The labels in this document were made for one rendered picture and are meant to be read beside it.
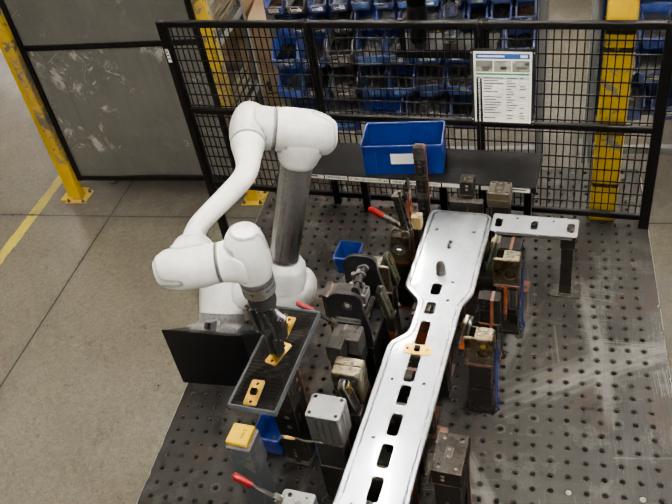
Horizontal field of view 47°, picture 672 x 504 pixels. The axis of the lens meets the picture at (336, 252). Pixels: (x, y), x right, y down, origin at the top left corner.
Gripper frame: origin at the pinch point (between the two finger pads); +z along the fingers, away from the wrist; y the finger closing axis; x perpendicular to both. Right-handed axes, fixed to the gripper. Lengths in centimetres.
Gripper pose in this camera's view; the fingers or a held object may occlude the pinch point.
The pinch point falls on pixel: (275, 344)
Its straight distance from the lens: 214.4
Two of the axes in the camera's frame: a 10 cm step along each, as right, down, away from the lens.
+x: 5.2, -6.1, 5.9
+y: 8.4, 2.6, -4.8
